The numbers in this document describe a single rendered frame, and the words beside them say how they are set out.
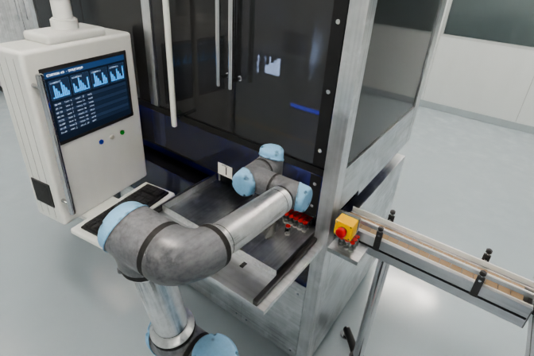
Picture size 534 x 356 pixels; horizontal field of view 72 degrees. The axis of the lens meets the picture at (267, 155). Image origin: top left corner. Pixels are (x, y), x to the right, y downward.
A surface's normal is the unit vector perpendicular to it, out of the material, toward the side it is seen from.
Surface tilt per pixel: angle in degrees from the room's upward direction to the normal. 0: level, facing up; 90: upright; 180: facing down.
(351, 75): 90
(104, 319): 0
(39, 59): 90
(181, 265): 65
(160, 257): 54
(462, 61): 90
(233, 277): 0
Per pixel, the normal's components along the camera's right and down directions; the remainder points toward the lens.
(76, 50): 0.88, 0.27
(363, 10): -0.58, 0.36
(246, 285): 0.06, -0.87
